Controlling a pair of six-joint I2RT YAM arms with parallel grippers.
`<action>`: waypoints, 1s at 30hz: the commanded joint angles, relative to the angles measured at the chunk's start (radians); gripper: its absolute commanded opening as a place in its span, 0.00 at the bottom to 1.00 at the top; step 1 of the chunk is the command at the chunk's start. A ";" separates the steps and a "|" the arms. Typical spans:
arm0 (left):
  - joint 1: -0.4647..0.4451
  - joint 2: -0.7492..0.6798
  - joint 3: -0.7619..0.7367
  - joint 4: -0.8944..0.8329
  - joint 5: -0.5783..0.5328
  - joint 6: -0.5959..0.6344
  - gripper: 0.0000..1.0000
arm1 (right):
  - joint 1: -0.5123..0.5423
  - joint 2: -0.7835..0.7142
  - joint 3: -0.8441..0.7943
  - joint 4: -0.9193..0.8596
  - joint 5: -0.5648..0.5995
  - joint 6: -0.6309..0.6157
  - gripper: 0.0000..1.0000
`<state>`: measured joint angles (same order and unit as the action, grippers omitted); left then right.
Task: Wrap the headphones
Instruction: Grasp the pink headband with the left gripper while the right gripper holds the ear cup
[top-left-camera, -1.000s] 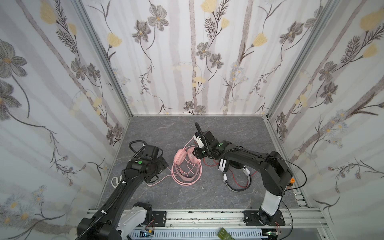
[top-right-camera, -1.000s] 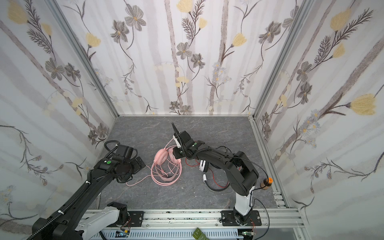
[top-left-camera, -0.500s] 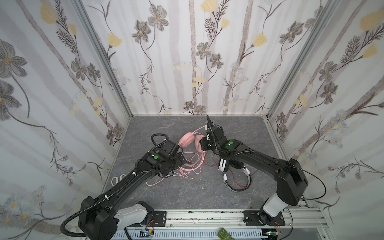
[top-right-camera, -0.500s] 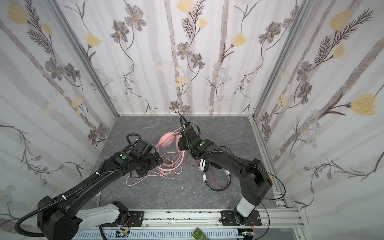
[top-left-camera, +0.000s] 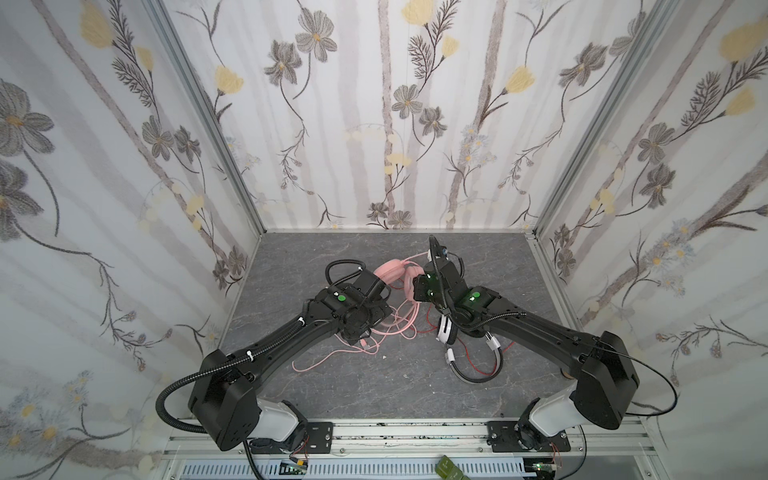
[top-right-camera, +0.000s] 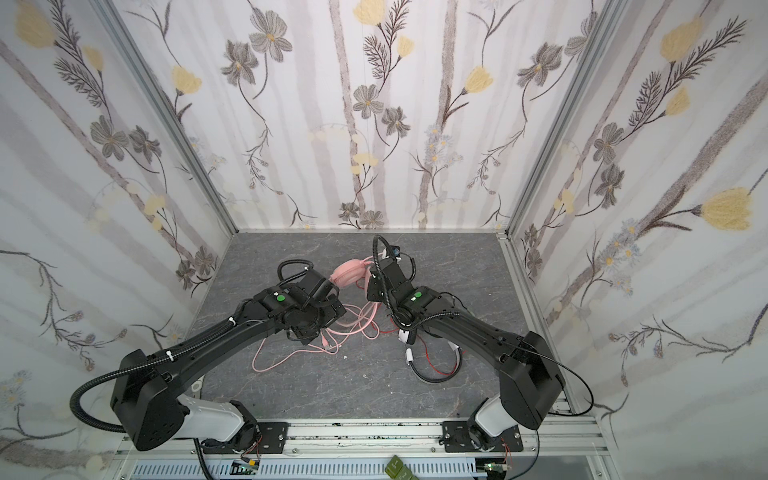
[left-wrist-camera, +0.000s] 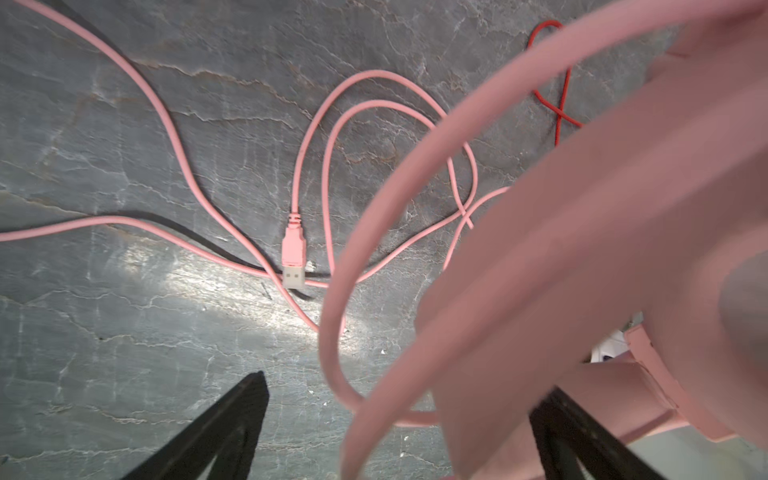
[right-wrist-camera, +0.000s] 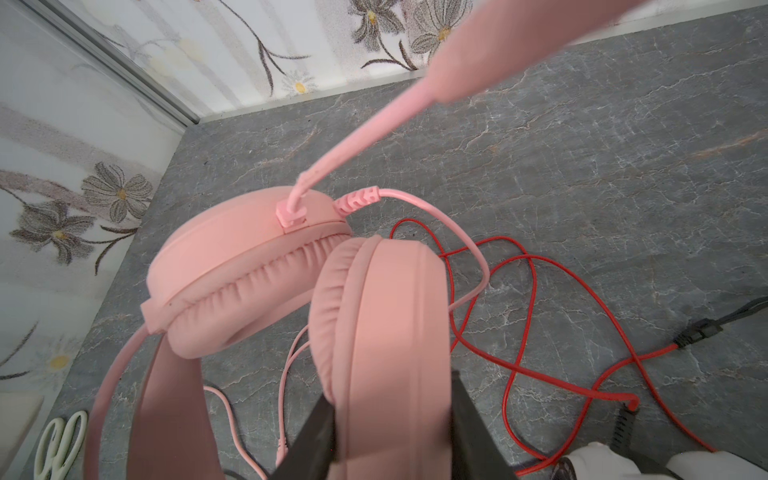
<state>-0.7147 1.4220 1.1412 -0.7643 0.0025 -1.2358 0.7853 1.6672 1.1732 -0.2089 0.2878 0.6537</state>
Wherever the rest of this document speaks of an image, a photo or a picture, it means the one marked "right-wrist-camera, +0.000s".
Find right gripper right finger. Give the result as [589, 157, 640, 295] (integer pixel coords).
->
[451, 370, 518, 480]

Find red headset cable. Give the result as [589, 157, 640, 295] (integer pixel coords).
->
[388, 218, 718, 478]

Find pink headset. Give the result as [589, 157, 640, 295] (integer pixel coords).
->
[83, 1, 633, 479]

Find white black headset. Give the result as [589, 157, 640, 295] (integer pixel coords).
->
[550, 442, 767, 480]

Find white scissors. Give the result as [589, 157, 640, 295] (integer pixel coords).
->
[33, 410, 88, 480]

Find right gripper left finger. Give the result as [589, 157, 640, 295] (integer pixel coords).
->
[269, 395, 336, 480]

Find black adapter cable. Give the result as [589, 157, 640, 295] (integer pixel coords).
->
[671, 296, 768, 349]

